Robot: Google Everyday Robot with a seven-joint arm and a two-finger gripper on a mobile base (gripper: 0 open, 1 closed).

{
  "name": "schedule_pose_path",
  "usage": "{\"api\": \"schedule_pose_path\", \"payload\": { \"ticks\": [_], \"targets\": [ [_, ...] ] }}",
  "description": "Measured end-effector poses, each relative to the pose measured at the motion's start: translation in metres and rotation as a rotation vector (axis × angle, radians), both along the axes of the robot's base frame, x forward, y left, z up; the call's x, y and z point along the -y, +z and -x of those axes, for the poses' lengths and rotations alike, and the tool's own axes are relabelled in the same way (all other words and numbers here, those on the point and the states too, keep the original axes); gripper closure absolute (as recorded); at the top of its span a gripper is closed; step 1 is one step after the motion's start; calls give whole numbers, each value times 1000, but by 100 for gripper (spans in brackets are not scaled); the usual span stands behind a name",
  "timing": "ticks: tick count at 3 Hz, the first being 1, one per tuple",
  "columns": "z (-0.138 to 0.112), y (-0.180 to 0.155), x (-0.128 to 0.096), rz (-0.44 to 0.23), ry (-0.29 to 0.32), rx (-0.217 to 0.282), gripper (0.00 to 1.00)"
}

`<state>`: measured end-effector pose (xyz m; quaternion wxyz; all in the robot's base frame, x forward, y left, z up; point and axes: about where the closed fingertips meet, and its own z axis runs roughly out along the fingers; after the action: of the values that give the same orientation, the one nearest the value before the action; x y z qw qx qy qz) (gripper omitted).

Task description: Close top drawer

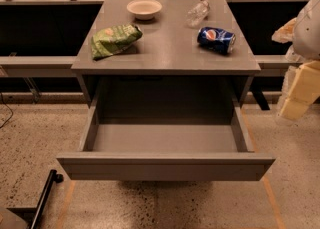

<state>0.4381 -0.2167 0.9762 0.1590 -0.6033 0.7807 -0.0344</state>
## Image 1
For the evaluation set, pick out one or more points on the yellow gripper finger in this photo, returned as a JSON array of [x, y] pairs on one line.
[[301, 88]]

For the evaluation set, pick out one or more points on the grey drawer cabinet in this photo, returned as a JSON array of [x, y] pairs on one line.
[[168, 46]]

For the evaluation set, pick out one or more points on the green chip bag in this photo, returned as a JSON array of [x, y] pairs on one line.
[[114, 40]]

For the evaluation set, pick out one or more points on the blue pepsi can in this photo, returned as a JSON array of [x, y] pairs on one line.
[[216, 39]]

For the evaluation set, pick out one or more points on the white bowl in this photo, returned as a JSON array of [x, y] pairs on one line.
[[144, 9]]

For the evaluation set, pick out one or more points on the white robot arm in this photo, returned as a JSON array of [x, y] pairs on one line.
[[306, 33]]

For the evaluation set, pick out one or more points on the grey top drawer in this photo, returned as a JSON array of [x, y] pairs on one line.
[[165, 131]]

